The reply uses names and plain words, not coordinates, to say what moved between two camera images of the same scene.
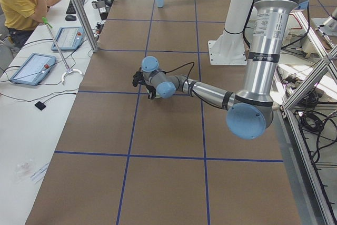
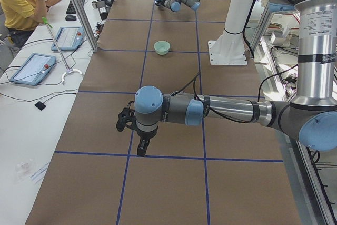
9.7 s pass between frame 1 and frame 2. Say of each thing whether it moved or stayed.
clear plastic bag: stayed
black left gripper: moved
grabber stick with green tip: stayed
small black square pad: stayed
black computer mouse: stayed
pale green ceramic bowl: moved
